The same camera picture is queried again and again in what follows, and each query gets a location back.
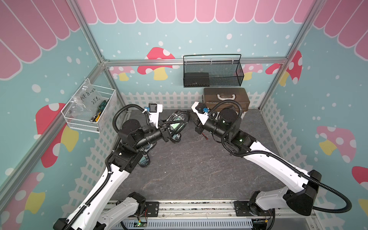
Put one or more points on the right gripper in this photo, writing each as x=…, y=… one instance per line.
x=201, y=122

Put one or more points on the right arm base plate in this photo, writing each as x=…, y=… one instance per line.
x=248, y=208

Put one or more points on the green circuit board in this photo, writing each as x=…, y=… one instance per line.
x=140, y=224

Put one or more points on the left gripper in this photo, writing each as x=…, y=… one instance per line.
x=163, y=127

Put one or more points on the white wire wall basket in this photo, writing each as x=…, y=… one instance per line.
x=82, y=122

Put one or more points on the green yellow tool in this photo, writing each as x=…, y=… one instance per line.
x=99, y=111

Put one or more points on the black box in basket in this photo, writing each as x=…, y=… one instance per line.
x=196, y=79

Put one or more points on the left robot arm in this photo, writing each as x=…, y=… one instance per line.
x=134, y=139

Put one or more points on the green charger cube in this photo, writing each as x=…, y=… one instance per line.
x=176, y=126

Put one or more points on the clear plastic labelled bag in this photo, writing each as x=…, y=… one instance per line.
x=86, y=100

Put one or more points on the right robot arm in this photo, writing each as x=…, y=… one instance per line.
x=301, y=186

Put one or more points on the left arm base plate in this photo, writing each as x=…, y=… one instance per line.
x=151, y=209

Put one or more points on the brown lidded storage box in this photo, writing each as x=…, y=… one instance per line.
x=212, y=96

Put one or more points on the black mesh wall basket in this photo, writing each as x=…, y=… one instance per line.
x=225, y=70

